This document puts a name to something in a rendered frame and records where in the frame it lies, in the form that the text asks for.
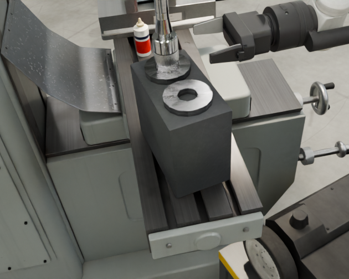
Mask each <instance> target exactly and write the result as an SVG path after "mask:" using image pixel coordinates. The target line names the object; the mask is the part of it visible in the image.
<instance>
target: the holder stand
mask: <svg viewBox="0 0 349 279"><path fill-rule="evenodd" d="M178 53H179V68H178V69H177V70H175V71H173V72H170V73H163V72H160V71H158V70H157V69H156V68H155V59H154V56H153V57H151V58H150V59H146V60H143V61H139V62H136V63H133V64H131V65H130V68H131V74H132V80H133V84H134V91H135V97H136V103H137V109H138V116H139V120H140V126H141V131H142V133H143V135H144V137H145V139H146V141H147V143H148V145H149V147H150V149H151V151H152V153H153V154H154V156H155V158H156V160H157V162H158V164H159V166H160V167H161V169H162V171H163V173H164V175H165V177H166V179H167V181H168V183H169V185H170V187H171V189H172V191H173V193H174V194H175V196H176V198H180V197H183V196H185V195H188V194H191V193H194V192H197V191H199V190H202V189H205V188H208V187H211V186H213V185H216V184H219V183H221V182H225V181H226V180H230V172H231V149H232V109H231V108H230V107H229V106H228V104H227V103H226V102H225V101H224V99H223V98H222V97H221V95H220V94H219V93H218V91H217V90H216V89H215V88H214V86H213V85H212V84H211V83H210V81H209V80H208V79H207V78H206V76H205V75H204V74H203V73H202V71H201V70H200V68H199V67H198V66H197V65H196V63H195V62H194V61H193V60H192V58H191V57H190V56H189V55H188V53H187V52H186V51H185V50H184V49H181V50H179V51H178Z"/></svg>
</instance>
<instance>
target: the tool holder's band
mask: <svg viewBox="0 0 349 279"><path fill-rule="evenodd" d="M176 41H177V33H176V32H175V31H174V30H172V32H171V35H170V36H169V37H168V38H160V37H159V36H158V34H157V33H156V32H154V33H153V35H152V42H153V43H154V45H156V46H159V47H168V46H170V45H173V44H174V43H176Z"/></svg>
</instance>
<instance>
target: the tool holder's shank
mask: <svg viewBox="0 0 349 279"><path fill-rule="evenodd" d="M154 5H155V15H156V26H155V32H156V33H157V34H158V36H159V37H160V38H168V37H169V36H170V35H171V32H172V30H173V29H172V25H171V21H170V16H169V9H168V0H154Z"/></svg>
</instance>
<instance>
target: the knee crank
mask: <svg viewBox="0 0 349 279"><path fill-rule="evenodd" d="M332 154H336V155H337V156H338V157H340V158H343V157H345V155H346V154H349V144H347V145H345V144H344V143H343V142H341V141H338V142H336V143H335V147H332V148H326V149H321V150H317V151H312V149H311V148H310V147H303V148H300V153H299V159H298V161H301V163H302V164H303V165H304V166H305V165H309V164H313V163H314V158H317V157H323V156H329V155H332Z"/></svg>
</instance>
